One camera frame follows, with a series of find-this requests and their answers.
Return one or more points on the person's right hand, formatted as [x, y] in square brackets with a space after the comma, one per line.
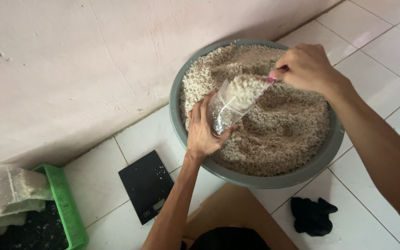
[309, 69]

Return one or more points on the person's left hand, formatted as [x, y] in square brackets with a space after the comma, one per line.
[198, 133]

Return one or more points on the purple scoop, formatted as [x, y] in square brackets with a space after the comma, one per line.
[284, 68]

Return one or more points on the clear plastic bag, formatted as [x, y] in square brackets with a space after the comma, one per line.
[233, 102]

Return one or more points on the heap of beige crumbs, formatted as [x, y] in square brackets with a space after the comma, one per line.
[283, 132]

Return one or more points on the black digital kitchen scale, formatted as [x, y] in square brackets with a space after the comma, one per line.
[146, 185]

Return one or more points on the brown cardboard sheet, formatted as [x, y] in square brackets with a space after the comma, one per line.
[231, 208]

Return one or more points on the grey plastic basin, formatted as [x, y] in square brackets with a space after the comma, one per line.
[325, 156]

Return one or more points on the person's black clothing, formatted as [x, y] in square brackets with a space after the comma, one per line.
[229, 240]

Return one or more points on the black cloth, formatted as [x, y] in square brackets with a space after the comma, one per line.
[311, 217]

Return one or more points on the green plastic basket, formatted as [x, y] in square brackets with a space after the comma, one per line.
[68, 211]

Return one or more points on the pile of filled plastic bags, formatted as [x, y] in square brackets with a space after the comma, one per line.
[5, 194]

